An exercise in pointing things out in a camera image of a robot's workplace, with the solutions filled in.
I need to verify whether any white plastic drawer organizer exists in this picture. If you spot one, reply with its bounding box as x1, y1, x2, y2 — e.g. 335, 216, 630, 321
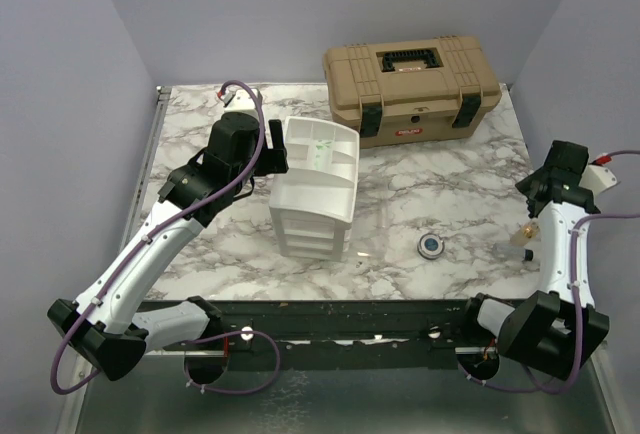
269, 116, 387, 262

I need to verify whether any gold cap foundation bottle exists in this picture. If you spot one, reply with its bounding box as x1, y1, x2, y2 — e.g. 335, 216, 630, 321
509, 219, 539, 247

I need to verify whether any round compact with lid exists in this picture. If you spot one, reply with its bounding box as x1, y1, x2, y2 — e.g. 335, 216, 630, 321
417, 233, 445, 260

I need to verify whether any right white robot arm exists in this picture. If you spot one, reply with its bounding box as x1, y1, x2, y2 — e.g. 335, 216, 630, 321
459, 140, 610, 384

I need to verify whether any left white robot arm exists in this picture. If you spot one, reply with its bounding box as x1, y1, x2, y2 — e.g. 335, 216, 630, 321
47, 112, 288, 381

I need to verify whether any clear bottle black cap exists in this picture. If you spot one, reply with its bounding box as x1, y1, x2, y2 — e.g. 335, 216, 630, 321
492, 243, 534, 262

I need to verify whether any tan plastic toolbox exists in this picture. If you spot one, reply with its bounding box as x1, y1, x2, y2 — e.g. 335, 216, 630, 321
323, 36, 502, 148

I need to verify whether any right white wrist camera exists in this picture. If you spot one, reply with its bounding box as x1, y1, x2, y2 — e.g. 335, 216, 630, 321
580, 153, 619, 198

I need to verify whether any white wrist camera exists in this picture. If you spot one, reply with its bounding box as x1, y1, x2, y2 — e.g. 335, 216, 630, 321
580, 153, 619, 198
218, 89, 258, 118

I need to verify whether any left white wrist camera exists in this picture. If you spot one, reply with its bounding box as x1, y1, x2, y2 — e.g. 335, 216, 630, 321
218, 89, 258, 118

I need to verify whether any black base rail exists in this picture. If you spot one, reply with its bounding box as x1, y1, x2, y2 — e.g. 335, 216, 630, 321
166, 300, 492, 371

